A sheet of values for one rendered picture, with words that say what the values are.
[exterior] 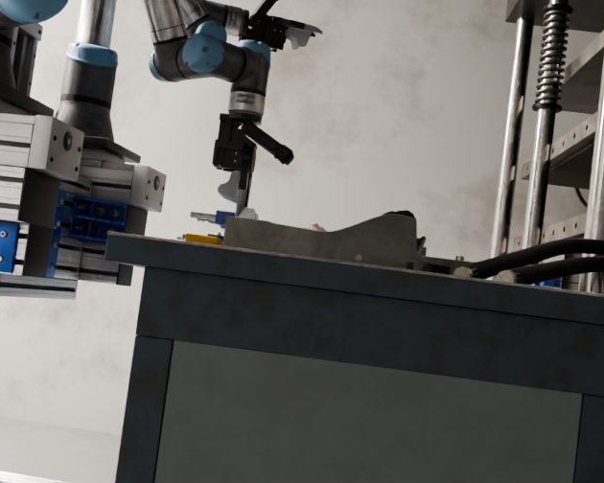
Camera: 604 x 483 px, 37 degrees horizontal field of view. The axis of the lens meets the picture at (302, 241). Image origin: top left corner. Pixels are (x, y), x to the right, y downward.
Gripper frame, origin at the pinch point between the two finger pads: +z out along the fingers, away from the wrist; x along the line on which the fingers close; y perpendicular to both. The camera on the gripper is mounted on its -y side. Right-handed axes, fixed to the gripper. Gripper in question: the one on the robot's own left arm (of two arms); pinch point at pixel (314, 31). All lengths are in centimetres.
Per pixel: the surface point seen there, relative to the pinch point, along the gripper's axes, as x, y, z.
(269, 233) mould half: 62, 51, -19
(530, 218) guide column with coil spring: 0, 40, 74
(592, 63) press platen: 13, -5, 76
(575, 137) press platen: 24, 17, 68
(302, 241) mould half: 65, 51, -13
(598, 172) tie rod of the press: 69, 28, 47
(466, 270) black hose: 108, 49, 2
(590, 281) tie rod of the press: 73, 50, 48
